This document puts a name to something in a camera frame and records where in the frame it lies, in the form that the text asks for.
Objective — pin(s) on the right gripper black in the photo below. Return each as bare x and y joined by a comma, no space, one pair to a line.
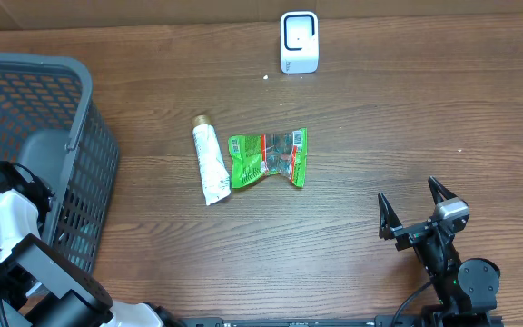
388,226

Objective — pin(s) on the green snack bag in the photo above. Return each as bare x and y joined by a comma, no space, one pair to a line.
258,155

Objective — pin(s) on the white tube with gold cap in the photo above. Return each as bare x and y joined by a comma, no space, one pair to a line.
215,178

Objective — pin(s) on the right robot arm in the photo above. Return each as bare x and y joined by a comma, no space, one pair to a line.
466,290

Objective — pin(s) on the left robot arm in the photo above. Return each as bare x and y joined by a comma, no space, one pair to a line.
40,287

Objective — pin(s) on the white barcode scanner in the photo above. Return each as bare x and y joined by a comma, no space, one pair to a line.
299,42

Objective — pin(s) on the grey plastic shopping basket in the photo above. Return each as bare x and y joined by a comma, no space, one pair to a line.
50,127

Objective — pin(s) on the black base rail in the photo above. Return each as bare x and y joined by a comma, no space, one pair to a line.
334,322

